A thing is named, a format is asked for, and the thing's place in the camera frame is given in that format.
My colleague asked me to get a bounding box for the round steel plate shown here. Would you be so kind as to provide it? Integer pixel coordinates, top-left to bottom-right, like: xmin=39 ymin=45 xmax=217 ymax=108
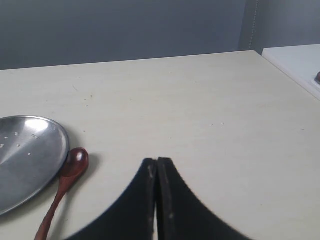
xmin=0 ymin=115 xmax=70 ymax=215

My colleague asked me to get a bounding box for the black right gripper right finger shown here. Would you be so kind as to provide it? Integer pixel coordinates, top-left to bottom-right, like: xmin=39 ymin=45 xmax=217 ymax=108
xmin=156 ymin=157 xmax=249 ymax=240

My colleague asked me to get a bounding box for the dark red wooden spoon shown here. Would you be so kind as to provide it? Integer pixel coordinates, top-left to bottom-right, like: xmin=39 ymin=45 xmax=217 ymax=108
xmin=34 ymin=147 xmax=89 ymax=240

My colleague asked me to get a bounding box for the white side table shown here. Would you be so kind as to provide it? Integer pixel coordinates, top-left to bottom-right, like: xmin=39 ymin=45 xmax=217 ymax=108
xmin=262 ymin=44 xmax=320 ymax=99

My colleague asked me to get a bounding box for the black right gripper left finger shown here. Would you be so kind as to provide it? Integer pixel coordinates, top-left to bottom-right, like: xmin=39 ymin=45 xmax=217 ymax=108
xmin=69 ymin=158 xmax=157 ymax=240

